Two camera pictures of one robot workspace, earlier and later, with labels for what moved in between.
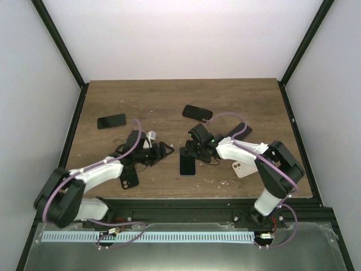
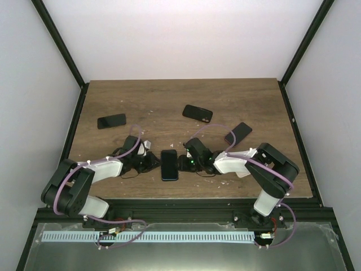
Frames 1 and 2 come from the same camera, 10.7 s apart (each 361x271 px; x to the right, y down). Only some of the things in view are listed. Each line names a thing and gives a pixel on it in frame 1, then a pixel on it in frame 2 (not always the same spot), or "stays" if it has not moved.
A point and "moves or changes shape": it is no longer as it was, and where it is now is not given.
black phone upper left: (111, 121) stays
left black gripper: (158, 156) -> (151, 165)
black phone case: (197, 113) stays
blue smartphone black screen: (187, 164) moves or changes shape
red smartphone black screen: (243, 134) stays
